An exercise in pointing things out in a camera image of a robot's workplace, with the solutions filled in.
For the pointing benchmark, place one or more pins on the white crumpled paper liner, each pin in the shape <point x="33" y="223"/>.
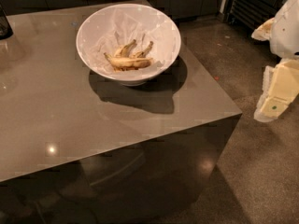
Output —
<point x="142" y="24"/>

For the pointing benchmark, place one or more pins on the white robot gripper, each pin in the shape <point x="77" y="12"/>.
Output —
<point x="287" y="34"/>

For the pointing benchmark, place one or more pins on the white ceramic bowl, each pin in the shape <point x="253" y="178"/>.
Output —
<point x="99" y="23"/>

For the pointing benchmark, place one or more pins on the dark object at table edge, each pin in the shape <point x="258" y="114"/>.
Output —
<point x="5" y="28"/>

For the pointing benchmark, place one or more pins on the yellow spotted banana bunch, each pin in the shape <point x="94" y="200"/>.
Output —
<point x="123" y="60"/>

